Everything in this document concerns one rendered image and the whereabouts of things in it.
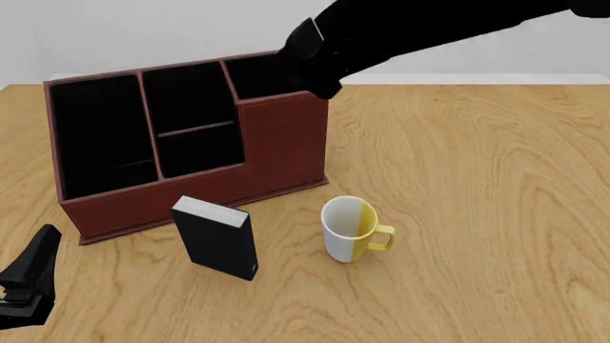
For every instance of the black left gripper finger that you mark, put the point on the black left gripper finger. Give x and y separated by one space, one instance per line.
50 257
21 266

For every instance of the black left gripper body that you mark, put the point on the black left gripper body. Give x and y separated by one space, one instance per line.
24 307

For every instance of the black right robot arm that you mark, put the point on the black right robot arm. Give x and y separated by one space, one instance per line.
429 32

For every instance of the black book with white pages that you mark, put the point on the black book with white pages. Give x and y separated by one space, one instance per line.
217 239

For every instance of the red-brown desk caddy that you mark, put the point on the red-brown desk caddy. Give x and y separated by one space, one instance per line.
286 143

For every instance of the white and yellow mug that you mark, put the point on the white and yellow mug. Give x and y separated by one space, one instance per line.
340 239

